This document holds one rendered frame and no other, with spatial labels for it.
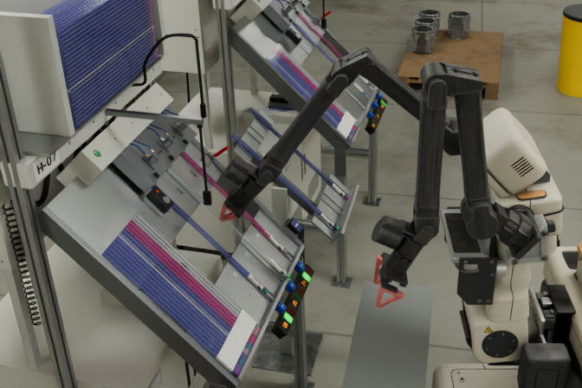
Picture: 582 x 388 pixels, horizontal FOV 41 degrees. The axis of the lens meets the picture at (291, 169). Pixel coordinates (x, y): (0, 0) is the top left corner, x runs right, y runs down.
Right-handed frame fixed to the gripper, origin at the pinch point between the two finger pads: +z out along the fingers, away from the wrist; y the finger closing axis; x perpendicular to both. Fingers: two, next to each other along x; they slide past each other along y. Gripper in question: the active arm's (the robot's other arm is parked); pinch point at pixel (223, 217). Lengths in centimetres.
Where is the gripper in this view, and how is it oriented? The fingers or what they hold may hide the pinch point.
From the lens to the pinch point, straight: 251.0
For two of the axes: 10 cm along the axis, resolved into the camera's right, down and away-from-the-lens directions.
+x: 7.5, 6.4, 1.3
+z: -6.1, 6.1, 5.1
